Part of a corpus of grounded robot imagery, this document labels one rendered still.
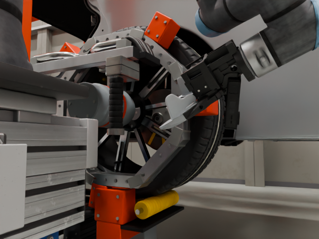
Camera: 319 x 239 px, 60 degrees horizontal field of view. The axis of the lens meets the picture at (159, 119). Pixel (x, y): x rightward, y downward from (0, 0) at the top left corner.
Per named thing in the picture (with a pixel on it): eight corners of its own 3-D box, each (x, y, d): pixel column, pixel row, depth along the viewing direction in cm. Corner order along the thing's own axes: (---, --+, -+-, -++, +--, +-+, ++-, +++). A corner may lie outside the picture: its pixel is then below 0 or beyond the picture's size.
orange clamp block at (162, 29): (167, 50, 97) (181, 27, 95) (157, 43, 90) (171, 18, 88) (153, 41, 100) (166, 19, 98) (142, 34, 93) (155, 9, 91)
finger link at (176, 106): (145, 109, 54) (182, 82, 56) (163, 133, 56) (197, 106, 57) (150, 110, 51) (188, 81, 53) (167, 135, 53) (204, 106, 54)
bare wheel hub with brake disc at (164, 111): (185, 156, 140) (198, 94, 140) (180, 156, 133) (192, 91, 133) (133, 142, 155) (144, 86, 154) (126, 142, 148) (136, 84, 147)
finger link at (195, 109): (176, 112, 56) (208, 87, 58) (181, 118, 57) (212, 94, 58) (184, 113, 52) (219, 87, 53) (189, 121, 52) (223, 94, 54)
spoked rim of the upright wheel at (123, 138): (195, 185, 113) (218, 64, 113) (172, 195, 93) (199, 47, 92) (100, 157, 137) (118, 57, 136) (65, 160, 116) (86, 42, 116)
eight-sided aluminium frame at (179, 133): (191, 190, 88) (190, 24, 92) (183, 193, 82) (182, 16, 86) (65, 179, 112) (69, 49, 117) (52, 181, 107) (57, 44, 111)
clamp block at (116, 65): (140, 81, 77) (140, 62, 77) (121, 73, 69) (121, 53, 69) (125, 82, 79) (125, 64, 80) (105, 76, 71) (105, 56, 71)
